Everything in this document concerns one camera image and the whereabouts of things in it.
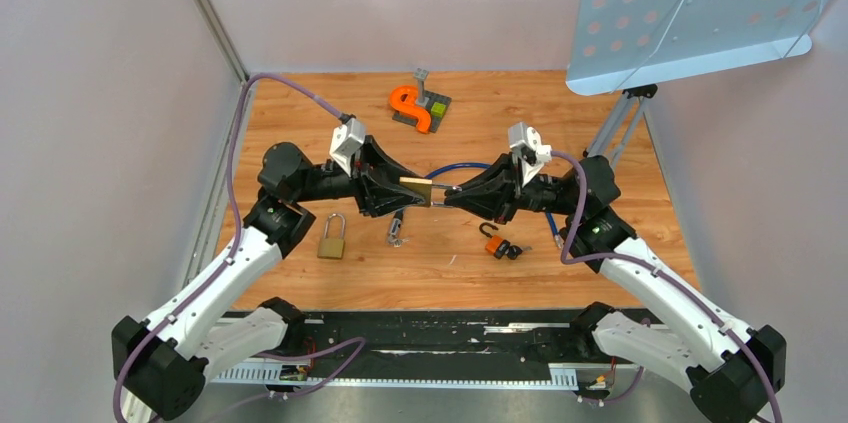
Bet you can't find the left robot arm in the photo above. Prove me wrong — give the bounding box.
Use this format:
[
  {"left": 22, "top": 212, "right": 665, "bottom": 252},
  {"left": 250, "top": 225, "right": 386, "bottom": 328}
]
[{"left": 111, "top": 136, "right": 430, "bottom": 422}]

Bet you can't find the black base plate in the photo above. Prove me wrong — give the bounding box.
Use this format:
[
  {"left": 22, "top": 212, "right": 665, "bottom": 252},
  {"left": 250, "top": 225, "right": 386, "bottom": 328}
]
[{"left": 275, "top": 309, "right": 621, "bottom": 383}]

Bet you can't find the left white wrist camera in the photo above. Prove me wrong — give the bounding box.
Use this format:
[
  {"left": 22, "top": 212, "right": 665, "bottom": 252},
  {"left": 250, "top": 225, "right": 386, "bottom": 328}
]
[{"left": 329, "top": 117, "right": 366, "bottom": 177}]

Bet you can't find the black key bunch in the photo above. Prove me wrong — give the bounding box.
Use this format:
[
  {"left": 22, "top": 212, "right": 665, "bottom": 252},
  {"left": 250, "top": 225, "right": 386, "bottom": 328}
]
[{"left": 505, "top": 245, "right": 532, "bottom": 260}]

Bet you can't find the orange small padlock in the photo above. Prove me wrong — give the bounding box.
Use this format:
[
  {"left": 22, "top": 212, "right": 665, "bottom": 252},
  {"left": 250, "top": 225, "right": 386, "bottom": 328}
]
[{"left": 478, "top": 222, "right": 511, "bottom": 259}]

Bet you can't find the blue cable lock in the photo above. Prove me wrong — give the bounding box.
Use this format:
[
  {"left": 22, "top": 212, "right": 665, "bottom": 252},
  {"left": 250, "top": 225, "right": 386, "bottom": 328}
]
[{"left": 386, "top": 162, "right": 564, "bottom": 249}]

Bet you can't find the small brass padlock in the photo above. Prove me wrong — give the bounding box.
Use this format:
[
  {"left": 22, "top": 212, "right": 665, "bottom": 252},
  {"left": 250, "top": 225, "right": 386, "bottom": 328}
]
[{"left": 316, "top": 213, "right": 346, "bottom": 260}]

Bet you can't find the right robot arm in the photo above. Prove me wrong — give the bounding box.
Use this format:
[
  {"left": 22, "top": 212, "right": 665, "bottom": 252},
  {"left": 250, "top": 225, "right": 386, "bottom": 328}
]
[{"left": 444, "top": 153, "right": 787, "bottom": 422}]

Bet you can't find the orange S-shaped toy base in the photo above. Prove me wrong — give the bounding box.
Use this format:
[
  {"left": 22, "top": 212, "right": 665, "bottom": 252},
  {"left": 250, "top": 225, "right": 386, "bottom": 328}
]
[{"left": 388, "top": 68, "right": 452, "bottom": 134}]

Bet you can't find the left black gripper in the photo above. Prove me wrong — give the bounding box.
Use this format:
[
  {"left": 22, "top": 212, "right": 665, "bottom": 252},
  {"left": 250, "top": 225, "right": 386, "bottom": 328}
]
[{"left": 293, "top": 134, "right": 425, "bottom": 218}]

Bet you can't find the large brass padlock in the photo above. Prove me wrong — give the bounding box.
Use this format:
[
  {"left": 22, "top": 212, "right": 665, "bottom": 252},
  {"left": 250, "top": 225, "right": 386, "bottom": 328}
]
[{"left": 399, "top": 177, "right": 462, "bottom": 207}]

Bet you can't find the perforated metal music stand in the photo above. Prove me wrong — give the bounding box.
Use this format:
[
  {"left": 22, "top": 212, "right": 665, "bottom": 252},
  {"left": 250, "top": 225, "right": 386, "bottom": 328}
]
[{"left": 566, "top": 0, "right": 830, "bottom": 158}]

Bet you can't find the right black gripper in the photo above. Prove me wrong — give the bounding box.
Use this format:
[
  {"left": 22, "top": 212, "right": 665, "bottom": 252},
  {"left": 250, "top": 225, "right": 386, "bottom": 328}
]
[{"left": 443, "top": 150, "right": 582, "bottom": 225}]

